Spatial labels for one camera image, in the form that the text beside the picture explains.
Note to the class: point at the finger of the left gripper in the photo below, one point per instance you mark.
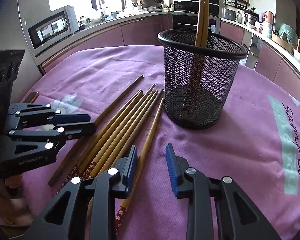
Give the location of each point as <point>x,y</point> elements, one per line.
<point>70,118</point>
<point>77,130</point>

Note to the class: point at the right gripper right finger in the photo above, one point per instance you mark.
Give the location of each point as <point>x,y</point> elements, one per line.
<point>238,217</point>

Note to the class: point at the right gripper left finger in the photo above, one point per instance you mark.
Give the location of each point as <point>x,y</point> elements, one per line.
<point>64,217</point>

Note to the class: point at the person's left hand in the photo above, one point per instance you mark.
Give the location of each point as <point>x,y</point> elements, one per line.
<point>14,212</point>

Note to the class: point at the smartphone on table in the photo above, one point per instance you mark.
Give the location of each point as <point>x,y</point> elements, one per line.
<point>31,97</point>

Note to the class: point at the pink floral tablecloth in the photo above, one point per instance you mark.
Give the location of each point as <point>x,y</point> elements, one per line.
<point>256,141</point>

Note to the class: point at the white microwave oven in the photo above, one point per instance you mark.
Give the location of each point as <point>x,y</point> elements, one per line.
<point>60,24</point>

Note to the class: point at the black mesh utensil cup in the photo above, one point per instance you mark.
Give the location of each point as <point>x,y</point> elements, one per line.
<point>220,60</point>

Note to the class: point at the black built-in oven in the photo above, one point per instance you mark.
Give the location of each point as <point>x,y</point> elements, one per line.
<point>190,22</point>

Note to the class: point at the black range hood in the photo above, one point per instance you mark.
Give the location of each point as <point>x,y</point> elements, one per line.
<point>193,6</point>

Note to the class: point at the teal covered appliance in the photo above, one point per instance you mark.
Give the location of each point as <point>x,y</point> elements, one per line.
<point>290,33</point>

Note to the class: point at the steel pot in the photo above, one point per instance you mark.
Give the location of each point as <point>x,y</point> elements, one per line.
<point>250,18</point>

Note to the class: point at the pink thermos jug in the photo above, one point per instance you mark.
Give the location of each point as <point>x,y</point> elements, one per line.
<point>269,17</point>

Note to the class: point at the black camera box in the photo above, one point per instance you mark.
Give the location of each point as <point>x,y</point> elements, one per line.
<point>10,61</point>

